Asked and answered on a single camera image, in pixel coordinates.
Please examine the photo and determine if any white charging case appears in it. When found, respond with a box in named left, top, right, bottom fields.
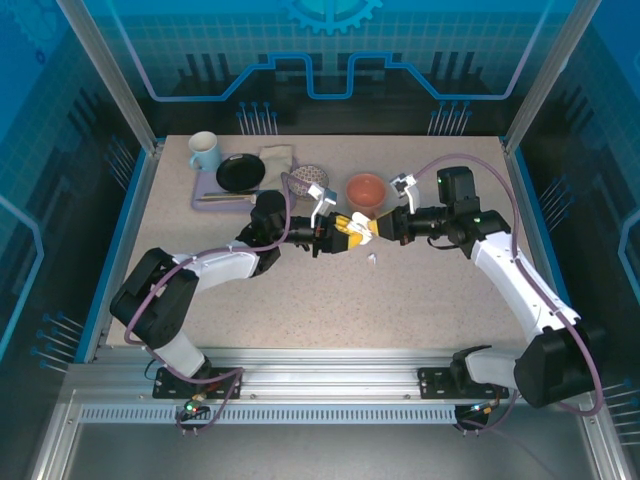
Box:
left=349, top=211, right=377, bottom=247

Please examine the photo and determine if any patterned ceramic bowl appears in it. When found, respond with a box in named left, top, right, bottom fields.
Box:
left=288, top=163, right=331, bottom=202

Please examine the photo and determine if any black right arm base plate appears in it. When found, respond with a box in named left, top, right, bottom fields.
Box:
left=417, top=366, right=511, bottom=401

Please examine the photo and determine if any peach cup with handle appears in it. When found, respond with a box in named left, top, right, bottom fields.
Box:
left=345, top=172, right=389, bottom=221

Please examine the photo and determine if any black plate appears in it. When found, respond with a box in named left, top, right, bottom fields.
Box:
left=215, top=153, right=267, bottom=194

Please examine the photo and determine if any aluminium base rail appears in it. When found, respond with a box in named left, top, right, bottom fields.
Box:
left=64, top=347, right=601, bottom=406

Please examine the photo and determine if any lavender tray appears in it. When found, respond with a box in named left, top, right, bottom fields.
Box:
left=191, top=151, right=301, bottom=214

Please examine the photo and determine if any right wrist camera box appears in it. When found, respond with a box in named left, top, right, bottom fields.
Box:
left=388, top=172, right=422, bottom=215

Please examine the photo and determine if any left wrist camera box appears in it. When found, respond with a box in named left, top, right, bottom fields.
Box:
left=308, top=181, right=340, bottom=227

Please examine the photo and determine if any light blue mug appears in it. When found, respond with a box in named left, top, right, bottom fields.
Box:
left=187, top=131, right=222, bottom=172

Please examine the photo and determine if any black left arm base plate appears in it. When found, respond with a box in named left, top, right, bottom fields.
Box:
left=152, top=367, right=245, bottom=401

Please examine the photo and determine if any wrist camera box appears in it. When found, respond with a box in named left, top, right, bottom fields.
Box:
left=388, top=172, right=422, bottom=215
left=308, top=181, right=340, bottom=227

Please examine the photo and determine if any slotted metal cable duct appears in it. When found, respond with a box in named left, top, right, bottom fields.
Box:
left=78, top=405, right=460, bottom=425

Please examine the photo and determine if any aluminium frame post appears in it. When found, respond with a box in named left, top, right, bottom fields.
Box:
left=502, top=0, right=604, bottom=154
left=54, top=0, right=164, bottom=154

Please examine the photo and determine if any beige folded napkin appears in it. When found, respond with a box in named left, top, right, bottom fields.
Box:
left=258, top=143, right=296, bottom=194

